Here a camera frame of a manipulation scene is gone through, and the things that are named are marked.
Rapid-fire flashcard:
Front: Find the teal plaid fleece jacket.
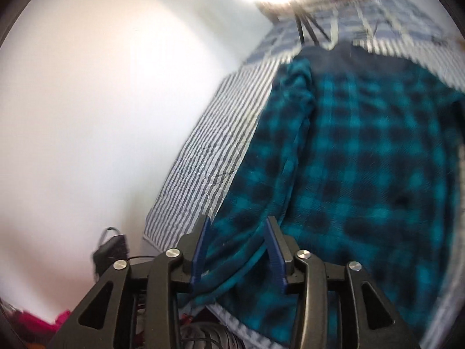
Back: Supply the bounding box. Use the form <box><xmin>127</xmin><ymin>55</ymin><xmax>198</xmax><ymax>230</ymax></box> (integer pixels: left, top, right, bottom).
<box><xmin>189</xmin><ymin>42</ymin><xmax>465</xmax><ymax>346</ymax></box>

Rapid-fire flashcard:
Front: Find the black tripod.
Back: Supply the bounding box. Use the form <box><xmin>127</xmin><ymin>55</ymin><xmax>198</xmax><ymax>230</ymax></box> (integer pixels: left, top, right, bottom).
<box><xmin>294</xmin><ymin>5</ymin><xmax>332</xmax><ymax>49</ymax></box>

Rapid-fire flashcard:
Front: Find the blue white striped quilt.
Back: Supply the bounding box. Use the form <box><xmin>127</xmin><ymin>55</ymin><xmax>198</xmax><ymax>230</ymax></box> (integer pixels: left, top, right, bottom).
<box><xmin>142</xmin><ymin>0</ymin><xmax>465</xmax><ymax>349</ymax></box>

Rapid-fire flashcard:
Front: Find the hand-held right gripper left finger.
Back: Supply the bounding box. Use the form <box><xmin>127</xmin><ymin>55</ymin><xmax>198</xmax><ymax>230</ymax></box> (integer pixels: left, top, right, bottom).
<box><xmin>47</xmin><ymin>215</ymin><xmax>213</xmax><ymax>349</ymax></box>

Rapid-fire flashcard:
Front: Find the red cloth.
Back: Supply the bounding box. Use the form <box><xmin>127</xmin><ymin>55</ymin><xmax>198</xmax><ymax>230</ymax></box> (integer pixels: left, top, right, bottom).
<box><xmin>10</xmin><ymin>307</ymin><xmax>73</xmax><ymax>338</ymax></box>

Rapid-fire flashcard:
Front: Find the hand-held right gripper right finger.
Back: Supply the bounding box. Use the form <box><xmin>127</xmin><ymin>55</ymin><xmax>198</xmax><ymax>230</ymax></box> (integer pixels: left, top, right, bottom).
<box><xmin>265</xmin><ymin>217</ymin><xmax>422</xmax><ymax>349</ymax></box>

